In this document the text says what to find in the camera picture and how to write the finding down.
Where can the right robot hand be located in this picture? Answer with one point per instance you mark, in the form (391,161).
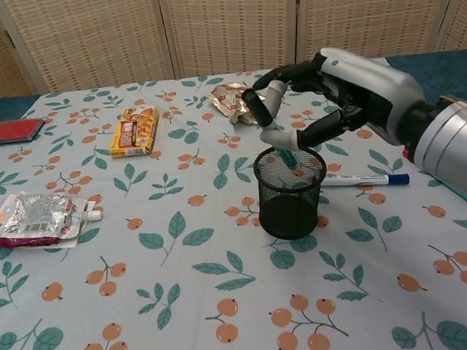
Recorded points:
(374,85)

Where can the blue cap white marker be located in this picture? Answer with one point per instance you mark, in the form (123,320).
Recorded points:
(363,180)

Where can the black cap green marker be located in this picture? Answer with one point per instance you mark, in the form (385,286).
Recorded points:
(257,107)

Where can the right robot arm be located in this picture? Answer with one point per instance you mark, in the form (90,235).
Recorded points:
(456,147)

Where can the black mesh pen cup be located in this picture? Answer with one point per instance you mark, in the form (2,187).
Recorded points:
(288,219)

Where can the gold foil snack wrapper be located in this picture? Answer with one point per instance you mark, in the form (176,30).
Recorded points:
(230,100)

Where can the woven bamboo folding screen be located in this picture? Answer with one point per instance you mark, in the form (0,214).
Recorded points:
(222,25)

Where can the yellow curry box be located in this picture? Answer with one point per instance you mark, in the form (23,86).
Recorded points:
(133,133)

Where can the floral leaf berry tablecloth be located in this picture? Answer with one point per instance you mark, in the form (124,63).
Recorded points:
(210,269)

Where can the silver spout pouch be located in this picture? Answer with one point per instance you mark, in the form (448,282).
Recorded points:
(37,216)

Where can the red ink pad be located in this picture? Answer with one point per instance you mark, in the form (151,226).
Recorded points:
(7,132)

